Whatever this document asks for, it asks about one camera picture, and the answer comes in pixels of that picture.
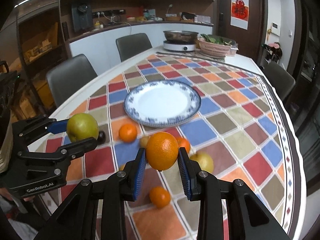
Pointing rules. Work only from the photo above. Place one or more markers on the steel pot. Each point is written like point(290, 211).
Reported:
point(180, 36)

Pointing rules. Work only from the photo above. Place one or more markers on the grey chair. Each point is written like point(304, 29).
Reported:
point(131, 45)
point(68, 77)
point(279, 78)

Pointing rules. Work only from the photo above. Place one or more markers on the red white door poster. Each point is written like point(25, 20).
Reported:
point(239, 14)

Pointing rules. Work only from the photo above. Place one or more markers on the large yellow pear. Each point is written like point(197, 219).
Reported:
point(204, 160)

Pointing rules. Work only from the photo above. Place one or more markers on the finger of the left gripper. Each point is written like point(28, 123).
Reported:
point(58, 127)
point(76, 149)

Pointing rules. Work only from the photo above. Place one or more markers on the right side grey chair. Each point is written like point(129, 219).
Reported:
point(279, 78)

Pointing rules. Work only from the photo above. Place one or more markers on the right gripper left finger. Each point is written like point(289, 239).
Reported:
point(123, 186)

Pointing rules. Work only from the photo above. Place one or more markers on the operator hand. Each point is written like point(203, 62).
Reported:
point(6, 194)

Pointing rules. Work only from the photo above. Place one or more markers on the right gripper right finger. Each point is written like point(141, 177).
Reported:
point(199, 185)

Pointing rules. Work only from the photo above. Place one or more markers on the blue white porcelain plate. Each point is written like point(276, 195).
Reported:
point(162, 103)

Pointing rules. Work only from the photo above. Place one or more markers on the near grey chair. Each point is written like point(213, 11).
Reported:
point(68, 77)

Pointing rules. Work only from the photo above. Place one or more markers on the black wall appliance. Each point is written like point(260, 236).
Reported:
point(81, 16)

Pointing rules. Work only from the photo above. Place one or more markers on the white induction cooker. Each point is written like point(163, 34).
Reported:
point(181, 47)

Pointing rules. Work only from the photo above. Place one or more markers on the far grey chair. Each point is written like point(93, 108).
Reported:
point(131, 45)

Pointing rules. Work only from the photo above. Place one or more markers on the large mandarin orange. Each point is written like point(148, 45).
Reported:
point(127, 133)

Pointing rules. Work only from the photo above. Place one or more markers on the pink basket with greens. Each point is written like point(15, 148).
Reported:
point(215, 46)

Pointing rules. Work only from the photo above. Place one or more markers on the green pear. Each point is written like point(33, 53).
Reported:
point(82, 126)

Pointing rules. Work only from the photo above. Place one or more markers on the dark plum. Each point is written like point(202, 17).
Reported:
point(101, 138)

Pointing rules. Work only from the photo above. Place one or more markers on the dark wooden door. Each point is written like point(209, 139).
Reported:
point(250, 42)

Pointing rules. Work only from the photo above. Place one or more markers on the brown kiwi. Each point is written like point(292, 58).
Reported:
point(143, 141)

